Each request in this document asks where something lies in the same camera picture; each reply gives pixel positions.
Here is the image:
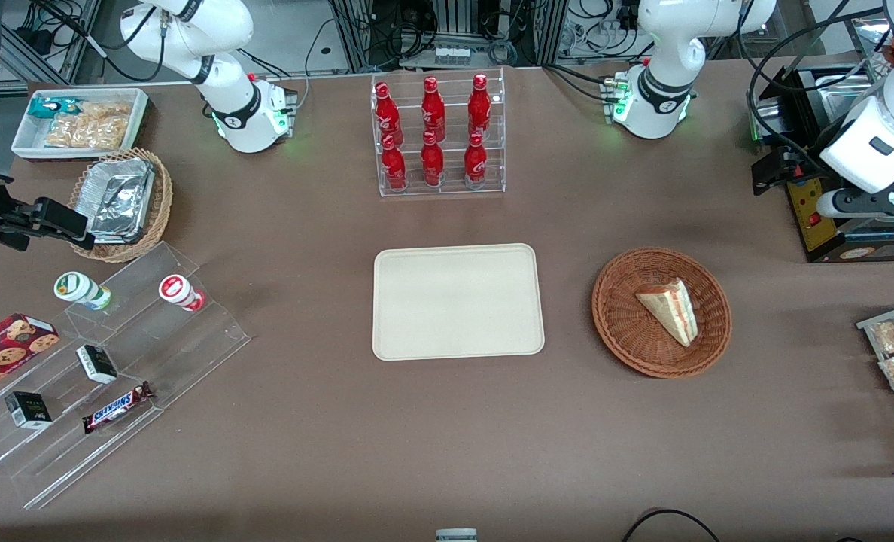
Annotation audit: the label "tray of packaged snacks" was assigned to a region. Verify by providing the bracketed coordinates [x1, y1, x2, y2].
[856, 300, 894, 461]

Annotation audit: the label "black food warmer machine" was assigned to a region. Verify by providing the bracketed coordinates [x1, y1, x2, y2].
[750, 15, 894, 263]

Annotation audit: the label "red lid yogurt cup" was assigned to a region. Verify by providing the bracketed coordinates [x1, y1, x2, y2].
[158, 274, 207, 313]

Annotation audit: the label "small black white box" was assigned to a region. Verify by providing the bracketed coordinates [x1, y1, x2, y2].
[76, 344, 119, 385]
[5, 391, 53, 431]

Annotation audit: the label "clear bag of chips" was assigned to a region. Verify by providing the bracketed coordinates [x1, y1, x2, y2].
[44, 102, 133, 151]

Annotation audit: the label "clear acrylic stepped display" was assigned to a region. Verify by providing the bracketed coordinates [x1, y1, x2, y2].
[0, 241, 252, 510]

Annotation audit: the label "black cable loop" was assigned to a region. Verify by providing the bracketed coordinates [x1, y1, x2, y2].
[622, 509, 722, 542]

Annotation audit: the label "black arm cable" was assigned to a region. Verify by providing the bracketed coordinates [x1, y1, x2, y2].
[737, 0, 893, 160]

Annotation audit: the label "red cookie box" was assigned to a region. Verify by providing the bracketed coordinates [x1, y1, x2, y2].
[0, 313, 61, 402]

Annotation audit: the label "snickers chocolate bar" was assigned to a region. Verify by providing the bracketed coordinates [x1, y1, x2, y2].
[81, 381, 155, 435]

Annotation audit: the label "clear acrylic bottle rack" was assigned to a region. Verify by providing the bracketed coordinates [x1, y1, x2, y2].
[371, 67, 506, 198]

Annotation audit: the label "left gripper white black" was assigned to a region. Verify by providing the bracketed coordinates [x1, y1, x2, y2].
[816, 94, 894, 221]

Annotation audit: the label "stacked aluminium foil containers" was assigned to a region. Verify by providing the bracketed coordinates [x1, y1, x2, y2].
[86, 157, 156, 244]

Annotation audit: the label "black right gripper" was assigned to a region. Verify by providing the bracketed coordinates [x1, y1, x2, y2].
[0, 160, 96, 254]

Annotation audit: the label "triangular sandwich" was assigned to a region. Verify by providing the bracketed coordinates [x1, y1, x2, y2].
[635, 279, 698, 348]

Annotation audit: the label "beige rectangular tray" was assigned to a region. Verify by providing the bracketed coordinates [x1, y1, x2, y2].
[372, 243, 546, 361]

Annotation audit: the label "white plastic bin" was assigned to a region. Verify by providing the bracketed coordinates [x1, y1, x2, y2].
[11, 88, 150, 162]

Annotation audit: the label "light wicker basket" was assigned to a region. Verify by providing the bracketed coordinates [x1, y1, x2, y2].
[68, 148, 174, 263]

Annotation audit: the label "steel warmer pan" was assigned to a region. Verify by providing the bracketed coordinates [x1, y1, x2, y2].
[816, 73, 886, 121]

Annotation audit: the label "brown round wicker basket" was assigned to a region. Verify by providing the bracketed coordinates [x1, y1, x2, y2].
[591, 248, 733, 379]

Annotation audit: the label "red cola bottle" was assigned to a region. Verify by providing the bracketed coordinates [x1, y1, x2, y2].
[374, 81, 403, 144]
[420, 131, 445, 187]
[463, 133, 488, 191]
[381, 134, 408, 191]
[421, 76, 446, 141]
[467, 73, 492, 137]

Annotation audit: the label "green lid yogurt cup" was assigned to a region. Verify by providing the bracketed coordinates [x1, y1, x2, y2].
[53, 271, 113, 312]

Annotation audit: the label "teal snack packet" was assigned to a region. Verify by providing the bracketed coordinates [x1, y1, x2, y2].
[28, 97, 84, 122]

